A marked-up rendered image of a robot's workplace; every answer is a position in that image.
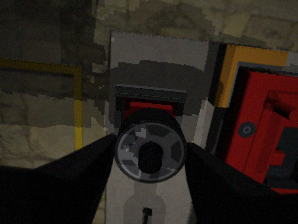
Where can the black wheel with grey hub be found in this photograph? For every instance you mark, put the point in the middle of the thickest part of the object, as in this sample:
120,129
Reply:
141,127

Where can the yellow rectangular tape outline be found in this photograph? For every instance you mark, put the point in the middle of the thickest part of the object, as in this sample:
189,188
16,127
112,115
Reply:
46,67

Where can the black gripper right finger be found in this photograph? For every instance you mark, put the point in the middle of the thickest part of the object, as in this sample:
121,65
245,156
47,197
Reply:
222,194

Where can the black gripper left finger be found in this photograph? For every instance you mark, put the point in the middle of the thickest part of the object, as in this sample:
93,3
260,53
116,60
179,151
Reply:
67,190

